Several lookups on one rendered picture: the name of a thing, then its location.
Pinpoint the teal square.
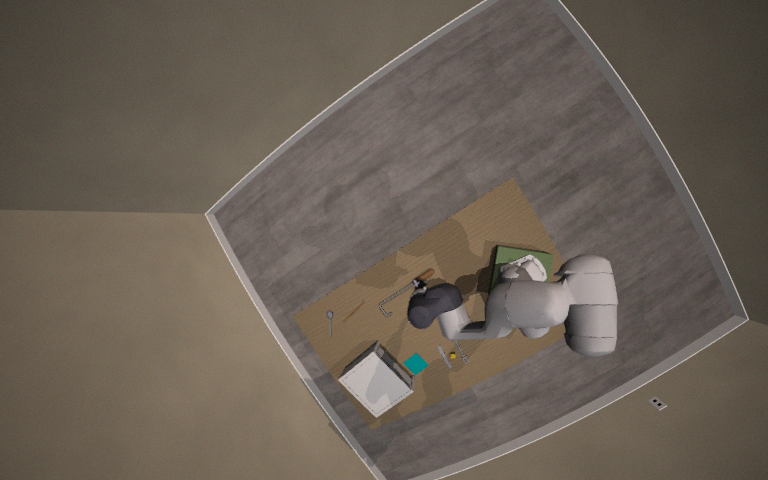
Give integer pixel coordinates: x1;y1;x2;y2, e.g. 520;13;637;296
404;353;428;375

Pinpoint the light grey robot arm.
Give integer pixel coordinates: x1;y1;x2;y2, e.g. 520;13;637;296
407;254;618;357

